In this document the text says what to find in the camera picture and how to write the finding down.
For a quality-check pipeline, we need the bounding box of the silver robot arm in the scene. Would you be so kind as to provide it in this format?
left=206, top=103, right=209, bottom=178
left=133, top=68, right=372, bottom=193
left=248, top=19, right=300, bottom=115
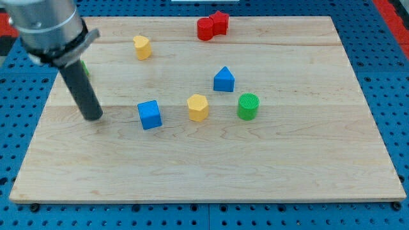
left=1, top=0, right=100, bottom=68

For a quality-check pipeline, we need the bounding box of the green block behind rod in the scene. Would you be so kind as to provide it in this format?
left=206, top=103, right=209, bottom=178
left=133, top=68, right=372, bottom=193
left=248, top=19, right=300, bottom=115
left=81, top=60, right=89, bottom=77

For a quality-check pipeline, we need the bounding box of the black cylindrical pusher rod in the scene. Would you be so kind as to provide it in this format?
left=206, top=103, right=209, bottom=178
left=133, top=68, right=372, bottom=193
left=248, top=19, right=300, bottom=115
left=59, top=60, right=103, bottom=121

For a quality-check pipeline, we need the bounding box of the yellow hexagon block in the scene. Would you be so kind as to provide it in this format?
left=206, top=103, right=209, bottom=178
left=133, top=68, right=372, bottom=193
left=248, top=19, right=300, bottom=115
left=187, top=94, right=209, bottom=122

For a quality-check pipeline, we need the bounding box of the green cylinder block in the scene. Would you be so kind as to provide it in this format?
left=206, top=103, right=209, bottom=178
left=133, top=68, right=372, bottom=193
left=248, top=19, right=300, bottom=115
left=237, top=93, right=259, bottom=121

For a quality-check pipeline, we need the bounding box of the red star block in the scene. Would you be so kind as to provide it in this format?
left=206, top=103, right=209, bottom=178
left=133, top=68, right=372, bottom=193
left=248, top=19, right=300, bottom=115
left=209, top=11, right=229, bottom=36

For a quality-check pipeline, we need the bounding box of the blue cube block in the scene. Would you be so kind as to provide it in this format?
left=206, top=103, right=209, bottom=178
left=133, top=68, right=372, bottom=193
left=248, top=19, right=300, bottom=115
left=137, top=100, right=162, bottom=130

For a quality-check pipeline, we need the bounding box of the red cylinder block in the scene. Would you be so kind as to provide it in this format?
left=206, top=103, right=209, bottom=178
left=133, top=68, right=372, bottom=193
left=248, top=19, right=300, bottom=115
left=196, top=18, right=213, bottom=41

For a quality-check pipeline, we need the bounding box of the wooden board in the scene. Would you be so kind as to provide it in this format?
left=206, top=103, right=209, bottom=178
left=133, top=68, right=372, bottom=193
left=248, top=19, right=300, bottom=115
left=10, top=16, right=406, bottom=204

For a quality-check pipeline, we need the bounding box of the blue triangle block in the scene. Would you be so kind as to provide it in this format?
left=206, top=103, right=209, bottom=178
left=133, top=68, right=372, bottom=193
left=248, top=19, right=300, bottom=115
left=213, top=66, right=235, bottom=92

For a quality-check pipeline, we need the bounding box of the yellow heart block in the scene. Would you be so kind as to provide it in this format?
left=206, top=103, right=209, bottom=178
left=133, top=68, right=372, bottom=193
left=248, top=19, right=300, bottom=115
left=133, top=35, right=152, bottom=61

